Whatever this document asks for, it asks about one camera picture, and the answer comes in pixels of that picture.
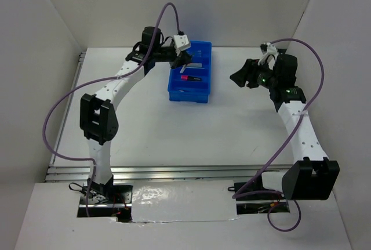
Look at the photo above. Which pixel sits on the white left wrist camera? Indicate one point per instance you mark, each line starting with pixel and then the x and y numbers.
pixel 181 43

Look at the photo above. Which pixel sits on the light blue highlighter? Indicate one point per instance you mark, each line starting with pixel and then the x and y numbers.
pixel 194 65

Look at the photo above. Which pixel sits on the white foil cover plate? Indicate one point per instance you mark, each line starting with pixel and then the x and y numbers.
pixel 183 201

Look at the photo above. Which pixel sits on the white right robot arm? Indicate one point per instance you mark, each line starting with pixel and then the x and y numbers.
pixel 312 175

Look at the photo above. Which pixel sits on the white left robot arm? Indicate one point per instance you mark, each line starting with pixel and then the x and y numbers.
pixel 98 118

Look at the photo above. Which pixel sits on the blue compartment tray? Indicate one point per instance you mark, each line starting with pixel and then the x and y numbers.
pixel 191 91

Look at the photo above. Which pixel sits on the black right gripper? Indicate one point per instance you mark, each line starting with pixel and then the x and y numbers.
pixel 250 69

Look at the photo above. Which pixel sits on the black ink pen refill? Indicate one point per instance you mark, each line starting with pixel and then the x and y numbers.
pixel 183 68

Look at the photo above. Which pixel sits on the pink cap black highlighter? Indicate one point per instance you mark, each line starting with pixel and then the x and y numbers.
pixel 190 78

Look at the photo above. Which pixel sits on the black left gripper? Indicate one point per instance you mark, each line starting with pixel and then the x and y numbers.
pixel 183 58

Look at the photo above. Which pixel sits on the aluminium table edge rail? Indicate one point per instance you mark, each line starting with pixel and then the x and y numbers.
pixel 233 135

